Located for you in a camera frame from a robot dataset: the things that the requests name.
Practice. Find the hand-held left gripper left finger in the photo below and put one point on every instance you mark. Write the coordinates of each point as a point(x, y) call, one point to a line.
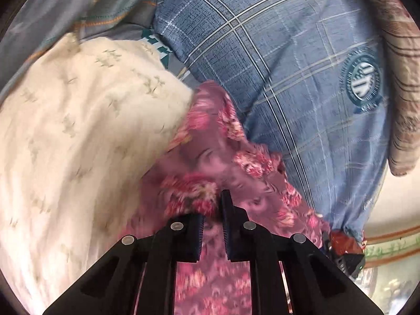
point(198, 236)

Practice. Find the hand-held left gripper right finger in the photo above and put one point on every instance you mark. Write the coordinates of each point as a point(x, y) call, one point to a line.
point(227, 236)

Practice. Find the pink floral cloth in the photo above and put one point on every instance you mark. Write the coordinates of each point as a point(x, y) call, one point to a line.
point(210, 157)

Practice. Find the cream leaf-print blanket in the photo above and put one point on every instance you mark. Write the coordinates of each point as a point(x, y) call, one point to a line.
point(82, 144)

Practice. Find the blue plaid shirt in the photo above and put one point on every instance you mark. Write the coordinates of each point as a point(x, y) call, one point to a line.
point(279, 72)

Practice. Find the grey garment with stitching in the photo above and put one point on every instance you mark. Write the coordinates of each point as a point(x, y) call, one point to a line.
point(49, 3)

